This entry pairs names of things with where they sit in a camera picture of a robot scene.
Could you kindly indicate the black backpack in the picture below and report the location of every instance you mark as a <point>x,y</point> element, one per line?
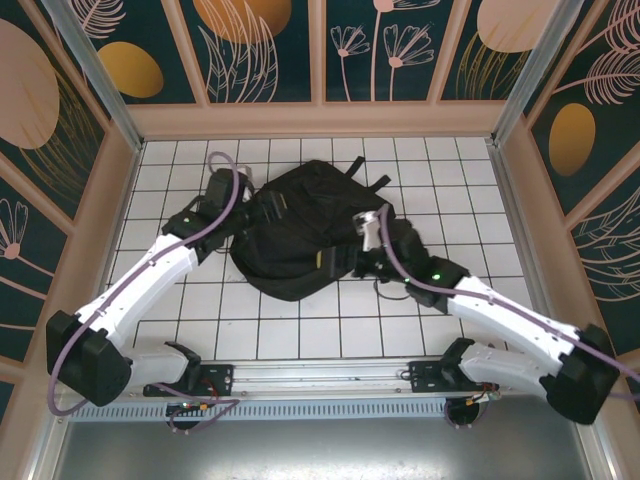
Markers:
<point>300,235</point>

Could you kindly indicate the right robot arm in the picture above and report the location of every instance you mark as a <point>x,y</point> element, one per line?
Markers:
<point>500,315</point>

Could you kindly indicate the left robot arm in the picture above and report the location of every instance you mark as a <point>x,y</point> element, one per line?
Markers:
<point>145,280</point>

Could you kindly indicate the grey metal panel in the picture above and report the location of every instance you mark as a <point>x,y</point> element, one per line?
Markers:
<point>320,450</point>

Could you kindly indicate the small circuit board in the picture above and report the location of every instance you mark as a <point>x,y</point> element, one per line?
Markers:
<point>187,407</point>

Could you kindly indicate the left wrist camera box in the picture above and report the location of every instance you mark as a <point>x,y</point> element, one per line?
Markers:
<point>243,172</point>

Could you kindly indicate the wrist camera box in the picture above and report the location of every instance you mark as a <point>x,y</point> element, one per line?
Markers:
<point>369,230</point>
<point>243,172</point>

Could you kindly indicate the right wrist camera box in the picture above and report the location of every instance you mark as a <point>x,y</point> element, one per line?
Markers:
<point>369,230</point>

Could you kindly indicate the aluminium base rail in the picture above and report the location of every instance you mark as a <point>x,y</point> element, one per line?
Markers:
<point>320,372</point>

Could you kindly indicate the aluminium side rail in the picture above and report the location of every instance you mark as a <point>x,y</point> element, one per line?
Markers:
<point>515,220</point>

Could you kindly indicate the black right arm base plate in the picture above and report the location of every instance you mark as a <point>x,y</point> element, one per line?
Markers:
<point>422,377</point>

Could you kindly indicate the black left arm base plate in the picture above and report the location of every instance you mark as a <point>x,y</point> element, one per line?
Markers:
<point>220,377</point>

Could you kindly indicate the aluminium frame post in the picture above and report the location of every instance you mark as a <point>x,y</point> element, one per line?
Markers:
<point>540,60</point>
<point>100,75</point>

